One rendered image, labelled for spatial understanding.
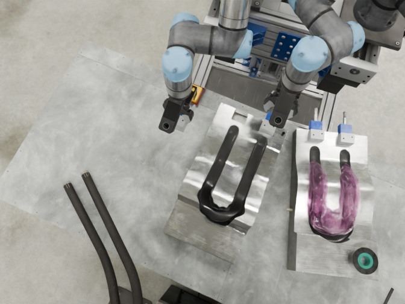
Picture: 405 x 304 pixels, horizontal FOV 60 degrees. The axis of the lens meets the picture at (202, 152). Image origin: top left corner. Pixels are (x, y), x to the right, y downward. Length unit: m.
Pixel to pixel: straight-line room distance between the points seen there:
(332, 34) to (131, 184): 0.82
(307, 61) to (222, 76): 1.29
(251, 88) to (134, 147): 0.98
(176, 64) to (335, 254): 0.77
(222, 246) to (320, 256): 0.31
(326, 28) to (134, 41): 1.74
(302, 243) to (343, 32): 0.64
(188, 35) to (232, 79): 1.19
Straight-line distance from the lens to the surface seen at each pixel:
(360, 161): 1.38
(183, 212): 1.21
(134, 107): 1.40
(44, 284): 2.22
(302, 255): 1.20
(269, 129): 1.25
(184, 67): 0.88
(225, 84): 2.09
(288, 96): 1.01
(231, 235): 1.21
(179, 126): 1.19
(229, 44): 0.94
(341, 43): 0.94
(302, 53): 0.87
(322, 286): 1.34
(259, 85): 2.11
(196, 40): 0.95
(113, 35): 2.56
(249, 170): 1.23
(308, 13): 0.98
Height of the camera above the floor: 2.06
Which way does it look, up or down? 74 degrees down
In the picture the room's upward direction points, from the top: 4 degrees clockwise
